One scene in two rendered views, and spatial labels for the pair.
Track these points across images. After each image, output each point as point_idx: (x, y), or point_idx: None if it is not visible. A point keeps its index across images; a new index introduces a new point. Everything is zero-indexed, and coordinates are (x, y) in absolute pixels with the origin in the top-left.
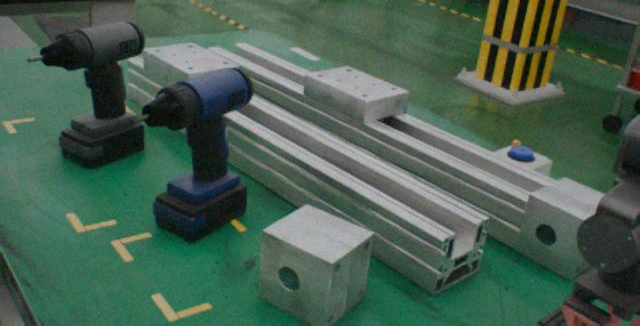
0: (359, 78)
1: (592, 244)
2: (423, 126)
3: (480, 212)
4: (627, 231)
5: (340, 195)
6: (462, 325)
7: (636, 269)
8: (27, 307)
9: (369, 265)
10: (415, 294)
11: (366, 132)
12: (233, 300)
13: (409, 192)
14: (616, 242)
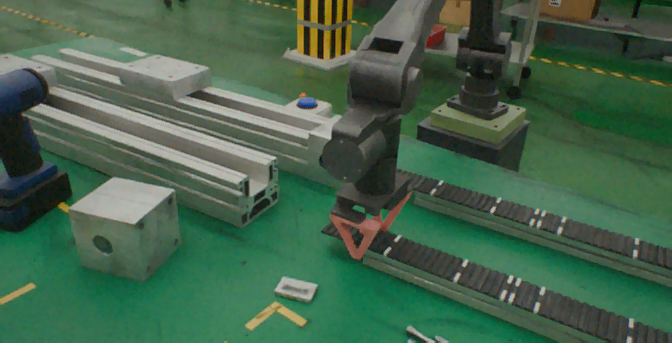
0: (167, 63)
1: (334, 163)
2: (226, 94)
3: (277, 154)
4: (356, 147)
5: (153, 163)
6: (265, 247)
7: (377, 175)
8: None
9: (187, 216)
10: (226, 231)
11: (179, 107)
12: (57, 275)
13: (212, 149)
14: (350, 157)
